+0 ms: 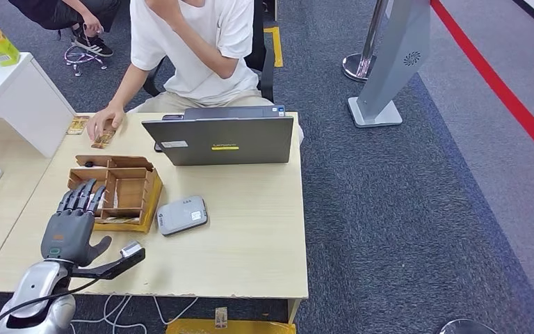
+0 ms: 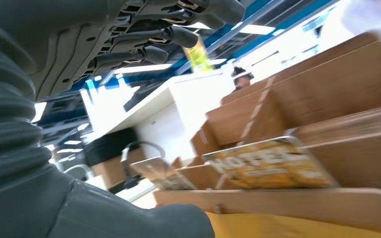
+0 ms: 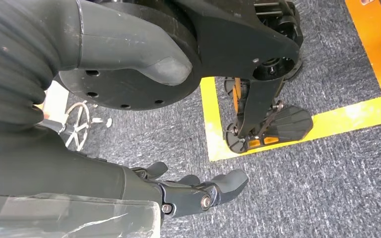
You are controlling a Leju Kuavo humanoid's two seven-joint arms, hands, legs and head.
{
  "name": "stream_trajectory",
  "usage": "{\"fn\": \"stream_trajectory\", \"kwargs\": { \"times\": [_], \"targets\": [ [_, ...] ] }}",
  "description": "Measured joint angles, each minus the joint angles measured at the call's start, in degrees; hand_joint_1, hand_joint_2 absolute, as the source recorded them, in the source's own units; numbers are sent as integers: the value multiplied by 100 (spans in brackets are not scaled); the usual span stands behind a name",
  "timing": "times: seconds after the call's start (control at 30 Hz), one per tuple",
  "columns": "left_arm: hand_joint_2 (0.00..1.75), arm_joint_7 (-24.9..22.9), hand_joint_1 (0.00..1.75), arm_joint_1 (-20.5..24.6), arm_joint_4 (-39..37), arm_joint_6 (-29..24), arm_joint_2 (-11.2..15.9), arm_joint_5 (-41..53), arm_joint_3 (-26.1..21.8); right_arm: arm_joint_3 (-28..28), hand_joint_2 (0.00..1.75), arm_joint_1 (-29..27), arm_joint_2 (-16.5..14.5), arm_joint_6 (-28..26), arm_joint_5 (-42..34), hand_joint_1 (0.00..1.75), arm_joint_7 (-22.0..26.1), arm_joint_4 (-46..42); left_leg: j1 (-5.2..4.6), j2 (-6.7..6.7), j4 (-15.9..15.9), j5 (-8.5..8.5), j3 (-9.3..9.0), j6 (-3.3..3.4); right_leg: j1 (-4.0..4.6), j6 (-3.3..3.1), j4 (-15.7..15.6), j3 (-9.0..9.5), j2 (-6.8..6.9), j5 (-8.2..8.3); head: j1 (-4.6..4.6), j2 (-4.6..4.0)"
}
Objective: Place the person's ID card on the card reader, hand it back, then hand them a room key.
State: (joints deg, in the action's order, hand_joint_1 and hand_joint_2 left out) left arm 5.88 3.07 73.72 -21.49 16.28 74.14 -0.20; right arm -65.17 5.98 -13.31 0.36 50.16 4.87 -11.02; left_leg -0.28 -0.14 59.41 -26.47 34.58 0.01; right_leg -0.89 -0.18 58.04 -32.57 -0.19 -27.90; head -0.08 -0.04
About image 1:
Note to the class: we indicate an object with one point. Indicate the person's right hand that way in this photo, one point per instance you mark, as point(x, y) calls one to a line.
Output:
point(106, 117)

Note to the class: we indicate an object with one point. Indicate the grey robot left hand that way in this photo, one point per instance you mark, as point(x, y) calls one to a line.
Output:
point(69, 235)

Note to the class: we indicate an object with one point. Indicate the brown patterned ID card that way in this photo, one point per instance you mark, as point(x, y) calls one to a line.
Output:
point(105, 140)

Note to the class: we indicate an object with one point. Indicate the person's right forearm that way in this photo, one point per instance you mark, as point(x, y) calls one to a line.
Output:
point(126, 87)

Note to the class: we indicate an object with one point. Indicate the person's left forearm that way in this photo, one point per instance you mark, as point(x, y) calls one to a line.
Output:
point(193, 39)

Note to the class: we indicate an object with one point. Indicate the single white card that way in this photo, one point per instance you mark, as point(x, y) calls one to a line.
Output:
point(116, 199)

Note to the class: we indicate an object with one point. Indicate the wooden card organizer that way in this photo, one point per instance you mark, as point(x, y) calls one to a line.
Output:
point(131, 189)

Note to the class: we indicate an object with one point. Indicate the grey card reader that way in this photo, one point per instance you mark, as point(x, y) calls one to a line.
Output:
point(182, 215)

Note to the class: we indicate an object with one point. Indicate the crouching person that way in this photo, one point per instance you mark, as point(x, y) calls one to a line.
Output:
point(55, 9)

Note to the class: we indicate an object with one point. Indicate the stack of white cards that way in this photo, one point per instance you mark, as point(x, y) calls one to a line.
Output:
point(102, 198)

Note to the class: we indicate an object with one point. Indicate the chrome chair base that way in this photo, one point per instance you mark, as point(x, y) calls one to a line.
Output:
point(77, 59)

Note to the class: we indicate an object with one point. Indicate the white cabinet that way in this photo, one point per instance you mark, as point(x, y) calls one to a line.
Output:
point(18, 97)

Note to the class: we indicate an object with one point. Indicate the grey laptop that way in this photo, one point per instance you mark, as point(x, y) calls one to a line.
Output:
point(230, 140)

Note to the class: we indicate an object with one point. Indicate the grey kiosk stand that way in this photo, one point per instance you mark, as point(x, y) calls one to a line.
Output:
point(393, 60)

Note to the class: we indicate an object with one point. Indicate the round chrome base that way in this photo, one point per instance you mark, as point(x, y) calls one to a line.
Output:
point(466, 328)

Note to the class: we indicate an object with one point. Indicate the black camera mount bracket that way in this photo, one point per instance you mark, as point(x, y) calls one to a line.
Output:
point(110, 269)

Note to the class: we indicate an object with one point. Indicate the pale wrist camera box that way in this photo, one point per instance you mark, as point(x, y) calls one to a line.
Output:
point(131, 249)

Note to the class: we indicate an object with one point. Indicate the chrome stanchion post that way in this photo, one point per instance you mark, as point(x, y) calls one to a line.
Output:
point(363, 64)

